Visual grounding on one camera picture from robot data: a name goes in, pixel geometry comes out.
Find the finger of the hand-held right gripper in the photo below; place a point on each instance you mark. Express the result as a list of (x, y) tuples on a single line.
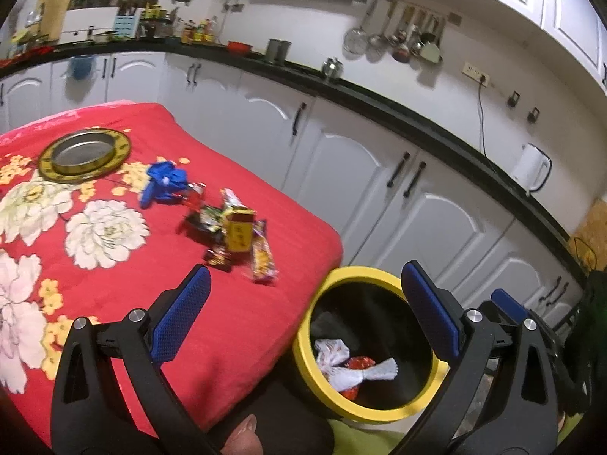
[(510, 303), (493, 313)]

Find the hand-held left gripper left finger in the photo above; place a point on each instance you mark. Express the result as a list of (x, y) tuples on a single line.
[(182, 315)]

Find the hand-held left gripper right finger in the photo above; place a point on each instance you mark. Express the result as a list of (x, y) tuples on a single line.
[(431, 313)]

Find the dark red snack wrapper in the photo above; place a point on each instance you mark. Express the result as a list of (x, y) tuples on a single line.
[(218, 259)]

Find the white foam net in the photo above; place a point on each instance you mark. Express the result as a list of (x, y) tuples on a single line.
[(374, 372)]

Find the yellow rimmed black bin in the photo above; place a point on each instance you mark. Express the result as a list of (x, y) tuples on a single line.
[(353, 272)]

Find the red plastic bag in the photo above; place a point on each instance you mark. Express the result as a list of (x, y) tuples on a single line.
[(360, 365)]

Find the black snack wrapper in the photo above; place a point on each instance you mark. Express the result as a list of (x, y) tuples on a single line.
[(204, 220)]

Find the long orange snack wrapper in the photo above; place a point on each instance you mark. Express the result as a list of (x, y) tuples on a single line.
[(263, 256)]

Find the yellow cardboard box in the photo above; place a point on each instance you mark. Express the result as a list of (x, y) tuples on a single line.
[(239, 232)]

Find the white printed plastic bag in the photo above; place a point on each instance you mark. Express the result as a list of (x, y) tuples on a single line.
[(329, 353)]

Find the small red wrapper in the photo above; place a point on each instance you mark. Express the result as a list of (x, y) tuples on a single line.
[(197, 194)]

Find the white snack wrapper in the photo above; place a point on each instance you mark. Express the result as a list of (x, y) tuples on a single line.
[(232, 199)]

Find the person's left hand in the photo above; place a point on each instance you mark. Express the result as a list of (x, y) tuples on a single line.
[(242, 438)]

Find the red floral blanket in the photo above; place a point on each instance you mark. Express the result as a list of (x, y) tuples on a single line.
[(142, 284)]

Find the chipboard panel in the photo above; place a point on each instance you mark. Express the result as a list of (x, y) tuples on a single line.
[(590, 222)]

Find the white electric kettle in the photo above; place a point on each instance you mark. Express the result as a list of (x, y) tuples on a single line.
[(529, 168)]

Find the gold rimmed metal tray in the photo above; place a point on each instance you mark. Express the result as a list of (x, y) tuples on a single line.
[(109, 149)]

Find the white lower cabinets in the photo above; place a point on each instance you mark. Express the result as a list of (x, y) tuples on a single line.
[(341, 151)]

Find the dark ladle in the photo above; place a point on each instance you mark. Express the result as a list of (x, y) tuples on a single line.
[(400, 53)]

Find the pale green spatula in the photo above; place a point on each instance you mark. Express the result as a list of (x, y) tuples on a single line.
[(430, 51)]

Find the metal teapot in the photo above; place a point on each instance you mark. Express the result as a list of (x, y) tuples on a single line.
[(333, 68)]

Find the blue hanging cloth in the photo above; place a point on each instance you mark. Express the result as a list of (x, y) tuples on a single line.
[(80, 67)]

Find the red bowl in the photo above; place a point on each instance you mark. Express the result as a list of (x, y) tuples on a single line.
[(239, 47)]

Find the metal ladle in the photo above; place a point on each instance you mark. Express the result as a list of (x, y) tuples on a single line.
[(376, 40)]

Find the grey metal canister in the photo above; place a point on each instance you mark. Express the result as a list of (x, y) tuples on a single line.
[(277, 51)]

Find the group of condiment bottles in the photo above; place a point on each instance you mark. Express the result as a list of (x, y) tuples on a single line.
[(199, 32)]

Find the small metal pot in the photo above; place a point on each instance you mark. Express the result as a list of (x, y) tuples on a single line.
[(104, 37)]

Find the blue utensil holder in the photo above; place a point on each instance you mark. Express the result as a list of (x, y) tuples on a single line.
[(125, 27)]

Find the row of glass jars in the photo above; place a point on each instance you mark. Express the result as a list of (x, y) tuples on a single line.
[(114, 0)]

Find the wooden cutting board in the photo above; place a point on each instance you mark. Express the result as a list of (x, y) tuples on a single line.
[(56, 12)]

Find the metal faucet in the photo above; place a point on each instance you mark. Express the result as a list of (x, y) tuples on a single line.
[(34, 18)]

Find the black wall hook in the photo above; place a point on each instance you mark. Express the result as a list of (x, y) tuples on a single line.
[(534, 114), (513, 99)]

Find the wall power outlet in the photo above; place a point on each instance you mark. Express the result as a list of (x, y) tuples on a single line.
[(475, 73)]

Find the wall utensil rail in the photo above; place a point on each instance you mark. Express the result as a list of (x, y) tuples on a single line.
[(422, 7)]

